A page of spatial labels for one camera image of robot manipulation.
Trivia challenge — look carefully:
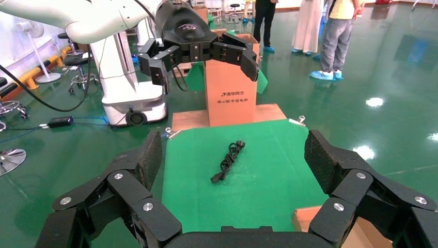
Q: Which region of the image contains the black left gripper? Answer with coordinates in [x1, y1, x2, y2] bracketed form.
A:
[136, 0, 261, 95]

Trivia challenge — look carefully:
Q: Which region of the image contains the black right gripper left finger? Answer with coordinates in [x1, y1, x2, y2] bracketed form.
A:
[52, 131, 183, 248]

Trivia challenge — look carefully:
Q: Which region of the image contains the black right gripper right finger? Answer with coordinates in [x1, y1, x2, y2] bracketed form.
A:
[304, 129, 438, 246]

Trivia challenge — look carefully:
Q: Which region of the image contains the black power cable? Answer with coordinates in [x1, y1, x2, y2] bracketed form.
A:
[210, 140, 246, 185]

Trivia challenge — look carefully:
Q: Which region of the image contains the tall printed cardboard box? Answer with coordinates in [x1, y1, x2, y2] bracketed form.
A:
[204, 29, 261, 128]

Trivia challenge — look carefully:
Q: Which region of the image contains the open flat cardboard box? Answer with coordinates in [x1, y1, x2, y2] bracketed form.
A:
[291, 205, 394, 248]

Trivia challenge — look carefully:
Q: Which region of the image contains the small wooden crate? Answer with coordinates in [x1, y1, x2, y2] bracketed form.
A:
[172, 62, 193, 78]

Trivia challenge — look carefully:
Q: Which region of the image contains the black round stool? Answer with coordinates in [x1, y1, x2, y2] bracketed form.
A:
[228, 3, 242, 22]
[56, 32, 85, 56]
[62, 54, 101, 95]

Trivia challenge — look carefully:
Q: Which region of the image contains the metal binder clip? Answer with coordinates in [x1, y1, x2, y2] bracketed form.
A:
[288, 115, 307, 128]
[165, 127, 183, 140]

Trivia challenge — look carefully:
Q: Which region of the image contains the white robot body base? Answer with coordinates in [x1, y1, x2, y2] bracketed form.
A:
[89, 17, 169, 128]

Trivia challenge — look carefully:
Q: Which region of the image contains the person in black trousers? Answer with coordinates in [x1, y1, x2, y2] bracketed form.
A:
[253, 0, 278, 54]

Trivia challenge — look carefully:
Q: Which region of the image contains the green felt table cloth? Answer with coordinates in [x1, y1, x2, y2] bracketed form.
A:
[161, 119, 330, 234]

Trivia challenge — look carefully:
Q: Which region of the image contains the black power adapter brick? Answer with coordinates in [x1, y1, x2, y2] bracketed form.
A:
[47, 116, 74, 129]

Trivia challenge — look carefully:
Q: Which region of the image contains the chrome stool base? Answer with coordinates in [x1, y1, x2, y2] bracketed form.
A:
[0, 148, 27, 178]

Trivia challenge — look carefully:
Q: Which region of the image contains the person in white skirt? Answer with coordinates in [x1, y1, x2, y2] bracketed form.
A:
[291, 0, 325, 56]

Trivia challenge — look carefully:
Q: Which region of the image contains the white standing fan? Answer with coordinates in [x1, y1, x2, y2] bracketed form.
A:
[13, 20, 63, 84]

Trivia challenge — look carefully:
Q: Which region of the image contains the blue shoe cover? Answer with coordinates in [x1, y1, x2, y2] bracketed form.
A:
[308, 0, 366, 82]

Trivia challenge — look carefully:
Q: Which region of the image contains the yellow black floor barrier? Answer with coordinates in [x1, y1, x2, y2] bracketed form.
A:
[0, 45, 73, 102]

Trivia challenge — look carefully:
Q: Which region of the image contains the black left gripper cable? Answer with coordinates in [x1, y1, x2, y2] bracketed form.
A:
[170, 64, 189, 92]

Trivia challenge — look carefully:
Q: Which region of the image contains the blue floor cable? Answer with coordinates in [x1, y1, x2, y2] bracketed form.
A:
[0, 115, 111, 145]

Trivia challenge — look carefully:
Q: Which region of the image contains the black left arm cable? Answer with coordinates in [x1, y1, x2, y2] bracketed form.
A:
[0, 44, 93, 113]

